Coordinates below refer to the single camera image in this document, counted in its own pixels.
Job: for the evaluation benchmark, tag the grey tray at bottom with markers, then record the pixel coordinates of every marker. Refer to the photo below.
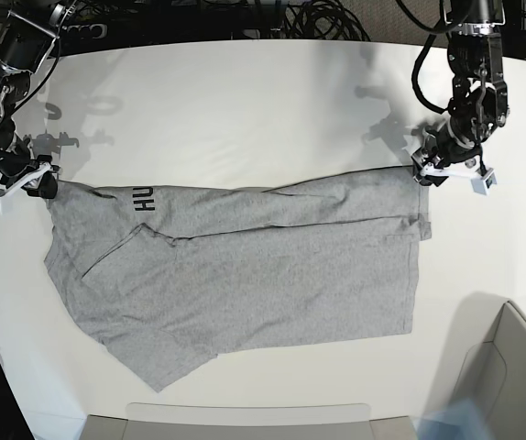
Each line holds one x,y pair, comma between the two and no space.
164,421

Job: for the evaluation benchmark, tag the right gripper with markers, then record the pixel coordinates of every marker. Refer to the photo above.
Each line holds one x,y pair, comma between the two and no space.
15,166

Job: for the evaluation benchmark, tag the blue translucent object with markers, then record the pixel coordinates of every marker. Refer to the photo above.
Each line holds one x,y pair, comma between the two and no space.
461,420

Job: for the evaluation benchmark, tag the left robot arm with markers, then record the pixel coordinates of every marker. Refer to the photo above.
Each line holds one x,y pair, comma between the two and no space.
479,102

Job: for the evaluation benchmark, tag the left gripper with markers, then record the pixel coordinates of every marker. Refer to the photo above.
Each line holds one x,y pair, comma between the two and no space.
442,155

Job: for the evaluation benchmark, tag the grey T-shirt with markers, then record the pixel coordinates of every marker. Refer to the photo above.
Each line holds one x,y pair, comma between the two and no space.
168,278

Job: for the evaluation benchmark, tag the grey box at right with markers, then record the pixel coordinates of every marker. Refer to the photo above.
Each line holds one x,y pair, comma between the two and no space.
493,376

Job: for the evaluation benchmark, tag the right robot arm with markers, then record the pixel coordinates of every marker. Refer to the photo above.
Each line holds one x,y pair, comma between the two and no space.
28,34

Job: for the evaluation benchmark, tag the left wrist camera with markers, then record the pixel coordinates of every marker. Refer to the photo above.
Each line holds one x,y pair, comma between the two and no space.
483,180

